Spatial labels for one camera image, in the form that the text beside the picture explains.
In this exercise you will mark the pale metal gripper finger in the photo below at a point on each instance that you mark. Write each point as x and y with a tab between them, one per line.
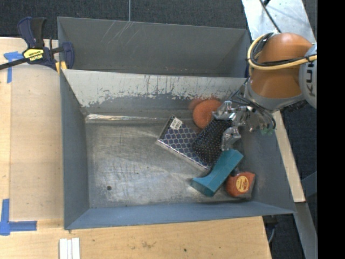
231	135
223	111

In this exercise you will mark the orange round sponge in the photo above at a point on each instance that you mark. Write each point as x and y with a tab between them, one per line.
205	113

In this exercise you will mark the black dotted mesh pouch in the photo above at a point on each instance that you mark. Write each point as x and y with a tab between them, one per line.
210	142

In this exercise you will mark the teal block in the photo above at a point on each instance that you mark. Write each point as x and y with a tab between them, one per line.
218	173

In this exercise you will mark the orange tape measure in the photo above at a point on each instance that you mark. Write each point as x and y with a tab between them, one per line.
241	185

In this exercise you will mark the blue honeycomb patterned box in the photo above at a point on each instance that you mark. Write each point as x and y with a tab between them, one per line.
179	139

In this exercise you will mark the grey metal bin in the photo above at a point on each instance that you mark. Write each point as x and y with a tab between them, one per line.
129	158

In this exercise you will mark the pale wood board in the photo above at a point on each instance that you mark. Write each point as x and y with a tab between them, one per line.
35	144

